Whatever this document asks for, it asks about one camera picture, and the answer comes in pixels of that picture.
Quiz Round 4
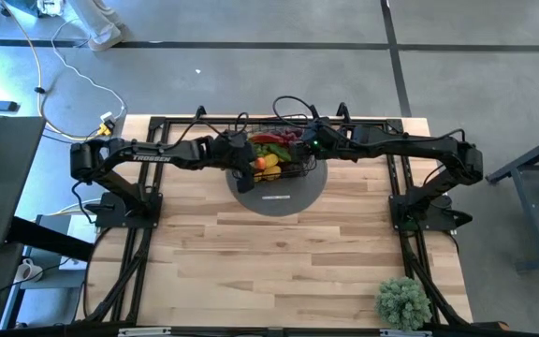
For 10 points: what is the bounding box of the black metal table frame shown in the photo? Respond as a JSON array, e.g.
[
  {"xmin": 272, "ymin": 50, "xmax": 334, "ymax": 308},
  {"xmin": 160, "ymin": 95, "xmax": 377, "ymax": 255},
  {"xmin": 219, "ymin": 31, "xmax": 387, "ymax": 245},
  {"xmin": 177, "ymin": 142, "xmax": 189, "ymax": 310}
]
[{"xmin": 76, "ymin": 114, "xmax": 509, "ymax": 334}]

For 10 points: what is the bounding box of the white floor device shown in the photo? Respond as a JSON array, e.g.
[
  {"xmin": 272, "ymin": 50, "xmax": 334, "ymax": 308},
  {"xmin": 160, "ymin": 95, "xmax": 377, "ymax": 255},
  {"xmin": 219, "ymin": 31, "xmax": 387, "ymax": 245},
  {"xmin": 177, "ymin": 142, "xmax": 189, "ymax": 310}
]
[{"xmin": 35, "ymin": 0, "xmax": 64, "ymax": 19}]

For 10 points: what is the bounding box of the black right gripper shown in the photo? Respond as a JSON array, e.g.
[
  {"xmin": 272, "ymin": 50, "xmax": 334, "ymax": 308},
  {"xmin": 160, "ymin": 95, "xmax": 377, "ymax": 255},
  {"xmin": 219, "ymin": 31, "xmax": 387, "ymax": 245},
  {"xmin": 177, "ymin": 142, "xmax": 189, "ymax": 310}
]
[{"xmin": 290, "ymin": 119, "xmax": 346, "ymax": 163}]

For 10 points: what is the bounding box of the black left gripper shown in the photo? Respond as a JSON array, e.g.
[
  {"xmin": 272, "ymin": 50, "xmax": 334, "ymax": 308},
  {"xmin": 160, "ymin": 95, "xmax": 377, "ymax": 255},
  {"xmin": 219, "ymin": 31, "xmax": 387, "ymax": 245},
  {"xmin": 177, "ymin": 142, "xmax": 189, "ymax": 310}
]
[{"xmin": 211, "ymin": 132, "xmax": 257, "ymax": 195}]

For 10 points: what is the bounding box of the black wire basket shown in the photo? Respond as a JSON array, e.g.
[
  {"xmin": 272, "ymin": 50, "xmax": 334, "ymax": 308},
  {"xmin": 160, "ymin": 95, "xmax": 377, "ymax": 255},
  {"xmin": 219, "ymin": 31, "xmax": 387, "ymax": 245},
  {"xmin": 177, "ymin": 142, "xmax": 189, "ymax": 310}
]
[{"xmin": 228, "ymin": 114, "xmax": 320, "ymax": 184}]

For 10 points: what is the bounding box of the person's shoe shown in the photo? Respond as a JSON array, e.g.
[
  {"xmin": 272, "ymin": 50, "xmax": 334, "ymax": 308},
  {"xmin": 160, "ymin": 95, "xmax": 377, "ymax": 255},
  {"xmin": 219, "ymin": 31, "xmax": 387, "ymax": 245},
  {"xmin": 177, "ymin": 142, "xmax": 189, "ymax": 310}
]
[{"xmin": 86, "ymin": 22, "xmax": 127, "ymax": 52}]

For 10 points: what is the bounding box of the green artificial plant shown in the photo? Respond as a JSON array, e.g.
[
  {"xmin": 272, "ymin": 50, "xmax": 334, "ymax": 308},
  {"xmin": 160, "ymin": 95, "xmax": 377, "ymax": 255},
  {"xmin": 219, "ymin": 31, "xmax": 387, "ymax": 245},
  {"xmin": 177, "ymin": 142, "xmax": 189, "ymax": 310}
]
[{"xmin": 374, "ymin": 275, "xmax": 433, "ymax": 332}]

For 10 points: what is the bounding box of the black support beam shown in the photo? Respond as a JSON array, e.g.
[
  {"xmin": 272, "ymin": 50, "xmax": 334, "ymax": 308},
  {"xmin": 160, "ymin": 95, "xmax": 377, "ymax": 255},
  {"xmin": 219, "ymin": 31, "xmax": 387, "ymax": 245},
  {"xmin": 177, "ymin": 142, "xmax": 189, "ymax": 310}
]
[{"xmin": 6, "ymin": 215, "xmax": 95, "ymax": 262}]

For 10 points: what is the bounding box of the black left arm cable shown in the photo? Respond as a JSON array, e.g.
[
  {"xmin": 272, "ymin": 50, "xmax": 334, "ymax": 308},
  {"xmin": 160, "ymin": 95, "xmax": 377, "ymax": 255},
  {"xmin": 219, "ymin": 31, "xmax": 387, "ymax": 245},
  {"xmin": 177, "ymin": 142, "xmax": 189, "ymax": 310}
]
[{"xmin": 164, "ymin": 110, "xmax": 251, "ymax": 151}]

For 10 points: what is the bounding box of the yellow floor cable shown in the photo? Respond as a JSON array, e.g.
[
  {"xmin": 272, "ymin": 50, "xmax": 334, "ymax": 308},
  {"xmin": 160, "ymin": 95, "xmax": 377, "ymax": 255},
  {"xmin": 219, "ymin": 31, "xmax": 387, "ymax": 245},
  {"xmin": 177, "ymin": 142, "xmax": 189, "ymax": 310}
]
[{"xmin": 0, "ymin": 2, "xmax": 111, "ymax": 141}]

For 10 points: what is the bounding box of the grey round mat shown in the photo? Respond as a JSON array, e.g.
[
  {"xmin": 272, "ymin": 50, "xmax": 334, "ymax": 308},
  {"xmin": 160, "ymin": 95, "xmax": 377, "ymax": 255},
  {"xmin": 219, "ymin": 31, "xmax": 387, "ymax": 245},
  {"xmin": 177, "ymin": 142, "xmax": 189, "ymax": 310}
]
[{"xmin": 225, "ymin": 132, "xmax": 329, "ymax": 218}]

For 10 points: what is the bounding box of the silver metal bracket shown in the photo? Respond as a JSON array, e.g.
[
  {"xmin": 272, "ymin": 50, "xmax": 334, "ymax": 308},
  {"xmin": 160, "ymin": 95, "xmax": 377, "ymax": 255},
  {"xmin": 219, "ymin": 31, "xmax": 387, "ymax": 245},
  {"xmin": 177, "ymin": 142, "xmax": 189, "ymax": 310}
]
[
  {"xmin": 118, "ymin": 327, "xmax": 172, "ymax": 337},
  {"xmin": 379, "ymin": 329, "xmax": 433, "ymax": 337}
]

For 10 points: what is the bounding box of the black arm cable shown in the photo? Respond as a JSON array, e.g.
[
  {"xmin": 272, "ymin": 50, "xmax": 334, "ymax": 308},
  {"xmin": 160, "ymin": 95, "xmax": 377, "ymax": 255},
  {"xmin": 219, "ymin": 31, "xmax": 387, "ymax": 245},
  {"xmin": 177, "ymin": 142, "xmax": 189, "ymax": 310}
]
[
  {"xmin": 164, "ymin": 110, "xmax": 251, "ymax": 151},
  {"xmin": 271, "ymin": 95, "xmax": 321, "ymax": 128}
]

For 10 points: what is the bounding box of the person's leg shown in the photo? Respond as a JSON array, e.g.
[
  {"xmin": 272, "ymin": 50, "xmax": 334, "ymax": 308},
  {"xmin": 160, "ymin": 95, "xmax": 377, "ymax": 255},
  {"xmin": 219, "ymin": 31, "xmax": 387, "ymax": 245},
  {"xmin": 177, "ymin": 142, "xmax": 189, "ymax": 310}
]
[{"xmin": 66, "ymin": 0, "xmax": 122, "ymax": 38}]

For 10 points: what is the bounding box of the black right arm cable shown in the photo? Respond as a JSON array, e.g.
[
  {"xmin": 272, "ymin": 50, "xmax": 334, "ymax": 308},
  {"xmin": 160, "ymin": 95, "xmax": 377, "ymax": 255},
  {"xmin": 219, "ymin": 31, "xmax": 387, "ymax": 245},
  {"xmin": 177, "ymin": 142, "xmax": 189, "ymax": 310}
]
[{"xmin": 271, "ymin": 95, "xmax": 321, "ymax": 128}]

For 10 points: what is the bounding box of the blue grey metal cart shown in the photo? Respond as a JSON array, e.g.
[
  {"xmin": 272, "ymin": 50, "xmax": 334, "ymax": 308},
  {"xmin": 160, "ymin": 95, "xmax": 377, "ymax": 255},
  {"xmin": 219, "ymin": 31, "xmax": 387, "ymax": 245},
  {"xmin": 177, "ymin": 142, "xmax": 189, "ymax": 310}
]
[{"xmin": 484, "ymin": 126, "xmax": 539, "ymax": 275}]

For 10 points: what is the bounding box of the white floor cable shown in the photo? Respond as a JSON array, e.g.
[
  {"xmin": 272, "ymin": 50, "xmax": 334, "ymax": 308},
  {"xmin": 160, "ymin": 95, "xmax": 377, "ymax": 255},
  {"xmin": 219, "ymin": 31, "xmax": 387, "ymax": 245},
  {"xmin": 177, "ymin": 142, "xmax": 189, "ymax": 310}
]
[{"xmin": 50, "ymin": 17, "xmax": 127, "ymax": 121}]

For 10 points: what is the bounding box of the white mug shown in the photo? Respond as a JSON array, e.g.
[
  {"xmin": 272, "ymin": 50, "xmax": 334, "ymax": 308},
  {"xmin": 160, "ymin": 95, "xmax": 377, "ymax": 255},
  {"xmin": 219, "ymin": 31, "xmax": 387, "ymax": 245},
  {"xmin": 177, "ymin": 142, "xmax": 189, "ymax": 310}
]
[{"xmin": 14, "ymin": 257, "xmax": 45, "ymax": 284}]

